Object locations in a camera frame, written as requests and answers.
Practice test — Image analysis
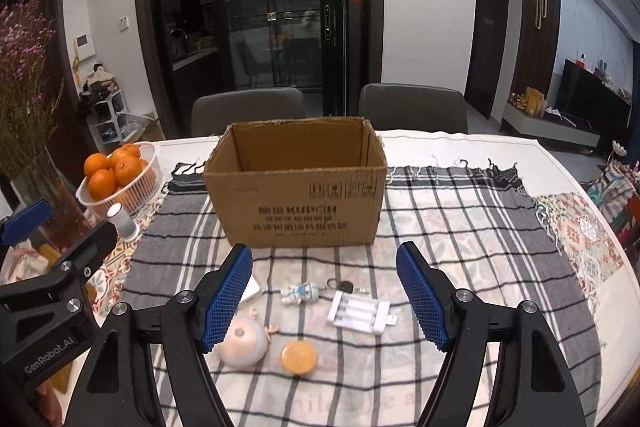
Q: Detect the white wall intercom panel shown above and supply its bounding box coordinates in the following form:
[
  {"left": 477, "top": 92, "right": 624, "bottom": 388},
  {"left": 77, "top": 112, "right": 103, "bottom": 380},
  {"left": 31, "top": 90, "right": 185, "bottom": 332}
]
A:
[{"left": 73, "top": 34, "right": 96, "bottom": 60}]

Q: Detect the white card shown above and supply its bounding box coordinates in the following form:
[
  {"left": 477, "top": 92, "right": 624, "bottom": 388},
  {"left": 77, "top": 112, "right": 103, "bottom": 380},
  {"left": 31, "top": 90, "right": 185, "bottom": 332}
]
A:
[{"left": 240, "top": 277, "right": 264, "bottom": 306}]

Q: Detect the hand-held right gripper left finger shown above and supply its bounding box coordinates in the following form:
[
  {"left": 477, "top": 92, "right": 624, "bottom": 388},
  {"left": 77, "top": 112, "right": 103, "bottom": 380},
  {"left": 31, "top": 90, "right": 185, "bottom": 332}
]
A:
[{"left": 72, "top": 243, "right": 255, "bottom": 427}]

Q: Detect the dried pink flower bouquet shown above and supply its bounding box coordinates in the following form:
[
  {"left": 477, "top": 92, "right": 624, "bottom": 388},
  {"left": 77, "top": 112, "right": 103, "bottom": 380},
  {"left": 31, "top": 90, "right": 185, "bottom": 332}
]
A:
[{"left": 0, "top": 0, "right": 67, "bottom": 180}]

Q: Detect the grey white television cabinet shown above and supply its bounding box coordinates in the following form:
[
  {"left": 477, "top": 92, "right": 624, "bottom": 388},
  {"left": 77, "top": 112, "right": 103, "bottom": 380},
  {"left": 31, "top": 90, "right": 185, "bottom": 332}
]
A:
[{"left": 501, "top": 101, "right": 601, "bottom": 153}]

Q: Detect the small white cylinder device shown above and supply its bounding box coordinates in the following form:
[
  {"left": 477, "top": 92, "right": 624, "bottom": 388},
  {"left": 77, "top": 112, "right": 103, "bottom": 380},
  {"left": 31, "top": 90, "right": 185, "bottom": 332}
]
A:
[{"left": 107, "top": 203, "right": 140, "bottom": 241}]

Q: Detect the orange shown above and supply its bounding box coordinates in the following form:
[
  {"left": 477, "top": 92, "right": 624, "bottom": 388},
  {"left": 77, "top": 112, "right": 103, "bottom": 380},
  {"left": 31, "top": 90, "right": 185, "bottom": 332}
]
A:
[
  {"left": 110, "top": 144, "right": 141, "bottom": 163},
  {"left": 83, "top": 153, "right": 111, "bottom": 180},
  {"left": 114, "top": 158, "right": 144, "bottom": 187},
  {"left": 88, "top": 169, "right": 117, "bottom": 203}
]

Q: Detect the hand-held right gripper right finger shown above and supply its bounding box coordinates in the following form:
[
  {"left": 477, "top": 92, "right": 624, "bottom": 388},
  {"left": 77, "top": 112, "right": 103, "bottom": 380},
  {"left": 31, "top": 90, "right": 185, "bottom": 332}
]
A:
[{"left": 395, "top": 241, "right": 588, "bottom": 427}]

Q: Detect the white plastic basket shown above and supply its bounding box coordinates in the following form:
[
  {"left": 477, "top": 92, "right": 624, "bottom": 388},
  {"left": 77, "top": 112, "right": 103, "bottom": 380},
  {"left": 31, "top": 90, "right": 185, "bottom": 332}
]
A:
[{"left": 76, "top": 142, "right": 164, "bottom": 221}]

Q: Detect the dark wooden door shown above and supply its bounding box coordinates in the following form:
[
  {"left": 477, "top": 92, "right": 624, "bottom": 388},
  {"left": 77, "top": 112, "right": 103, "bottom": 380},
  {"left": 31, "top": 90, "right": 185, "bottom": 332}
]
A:
[{"left": 464, "top": 0, "right": 511, "bottom": 120}]

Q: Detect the brown cardboard box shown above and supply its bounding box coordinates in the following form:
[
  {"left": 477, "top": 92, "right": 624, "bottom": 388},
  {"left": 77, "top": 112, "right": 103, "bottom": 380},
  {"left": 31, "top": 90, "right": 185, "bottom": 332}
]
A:
[{"left": 202, "top": 117, "right": 389, "bottom": 249}]

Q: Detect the black key with ring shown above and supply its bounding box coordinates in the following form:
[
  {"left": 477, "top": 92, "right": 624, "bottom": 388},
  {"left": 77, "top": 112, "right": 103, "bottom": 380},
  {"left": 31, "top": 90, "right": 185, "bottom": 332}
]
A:
[{"left": 324, "top": 277, "right": 371, "bottom": 296}]

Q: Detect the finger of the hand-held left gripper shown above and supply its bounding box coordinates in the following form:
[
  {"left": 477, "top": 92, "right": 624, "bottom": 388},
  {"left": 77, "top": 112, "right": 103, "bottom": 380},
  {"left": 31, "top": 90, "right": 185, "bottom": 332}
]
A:
[
  {"left": 0, "top": 199, "right": 54, "bottom": 249},
  {"left": 0, "top": 221, "right": 119, "bottom": 309}
]

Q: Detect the glass vase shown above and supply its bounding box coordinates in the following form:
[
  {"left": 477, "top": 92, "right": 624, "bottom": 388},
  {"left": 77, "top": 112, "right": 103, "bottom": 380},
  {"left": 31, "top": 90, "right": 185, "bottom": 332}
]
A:
[{"left": 10, "top": 147, "right": 97, "bottom": 254}]

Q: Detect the colourful patterned cloth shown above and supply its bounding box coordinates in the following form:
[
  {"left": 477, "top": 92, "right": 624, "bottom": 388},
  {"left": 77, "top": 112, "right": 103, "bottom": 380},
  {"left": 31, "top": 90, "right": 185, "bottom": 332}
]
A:
[{"left": 587, "top": 157, "right": 640, "bottom": 244}]

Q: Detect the white battery charger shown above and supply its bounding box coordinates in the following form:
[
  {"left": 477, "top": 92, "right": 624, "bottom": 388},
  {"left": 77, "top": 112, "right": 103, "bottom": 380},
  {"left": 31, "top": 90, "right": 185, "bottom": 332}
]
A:
[{"left": 327, "top": 289, "right": 400, "bottom": 334}]

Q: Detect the white storage rack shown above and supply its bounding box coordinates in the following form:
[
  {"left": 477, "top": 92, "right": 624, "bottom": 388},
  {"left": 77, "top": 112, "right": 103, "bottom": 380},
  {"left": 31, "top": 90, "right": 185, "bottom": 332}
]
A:
[{"left": 85, "top": 86, "right": 127, "bottom": 144}]

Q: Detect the dark slatted wall panel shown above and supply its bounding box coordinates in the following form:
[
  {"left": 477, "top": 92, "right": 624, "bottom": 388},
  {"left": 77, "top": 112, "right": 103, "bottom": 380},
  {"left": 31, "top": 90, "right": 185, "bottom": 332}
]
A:
[{"left": 510, "top": 0, "right": 562, "bottom": 108}]

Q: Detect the black glass sliding door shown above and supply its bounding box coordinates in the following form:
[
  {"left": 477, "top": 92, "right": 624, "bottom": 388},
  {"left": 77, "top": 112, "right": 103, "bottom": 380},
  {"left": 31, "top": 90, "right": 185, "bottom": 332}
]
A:
[{"left": 135, "top": 0, "right": 384, "bottom": 140}]

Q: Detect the grey dining chair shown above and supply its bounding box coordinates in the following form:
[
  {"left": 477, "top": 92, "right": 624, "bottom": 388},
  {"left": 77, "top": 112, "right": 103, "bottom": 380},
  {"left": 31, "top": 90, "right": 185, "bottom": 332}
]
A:
[
  {"left": 358, "top": 83, "right": 469, "bottom": 136},
  {"left": 191, "top": 88, "right": 307, "bottom": 139}
]

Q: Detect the small white blue figurine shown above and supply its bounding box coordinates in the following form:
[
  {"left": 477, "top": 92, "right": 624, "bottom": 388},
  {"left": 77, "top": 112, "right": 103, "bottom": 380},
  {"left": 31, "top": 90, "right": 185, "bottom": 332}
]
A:
[{"left": 280, "top": 281, "right": 321, "bottom": 308}]

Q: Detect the pink doll head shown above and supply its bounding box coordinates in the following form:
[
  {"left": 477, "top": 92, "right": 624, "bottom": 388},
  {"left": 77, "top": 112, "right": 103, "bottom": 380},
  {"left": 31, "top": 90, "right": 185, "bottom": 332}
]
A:
[{"left": 217, "top": 319, "right": 269, "bottom": 366}]

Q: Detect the yellow gift bag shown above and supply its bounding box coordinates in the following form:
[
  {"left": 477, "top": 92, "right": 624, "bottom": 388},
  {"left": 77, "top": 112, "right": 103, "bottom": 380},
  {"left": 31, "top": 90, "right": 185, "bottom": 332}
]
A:
[{"left": 524, "top": 87, "right": 546, "bottom": 113}]

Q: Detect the black white plaid cloth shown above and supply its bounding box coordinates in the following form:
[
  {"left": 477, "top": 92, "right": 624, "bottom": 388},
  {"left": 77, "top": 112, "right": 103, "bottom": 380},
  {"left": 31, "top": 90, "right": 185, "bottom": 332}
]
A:
[{"left": 120, "top": 162, "right": 601, "bottom": 427}]

